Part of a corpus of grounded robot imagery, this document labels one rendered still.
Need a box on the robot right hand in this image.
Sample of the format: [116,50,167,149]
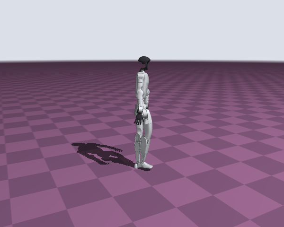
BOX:
[134,108,144,125]

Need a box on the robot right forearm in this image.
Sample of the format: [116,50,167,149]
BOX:
[137,90,143,113]

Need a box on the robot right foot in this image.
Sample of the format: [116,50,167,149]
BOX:
[137,162,153,168]

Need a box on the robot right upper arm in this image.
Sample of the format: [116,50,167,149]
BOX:
[136,73,145,96]

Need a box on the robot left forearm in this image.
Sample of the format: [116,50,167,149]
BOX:
[144,95,149,108]

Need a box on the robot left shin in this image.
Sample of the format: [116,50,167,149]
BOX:
[134,135,141,163]

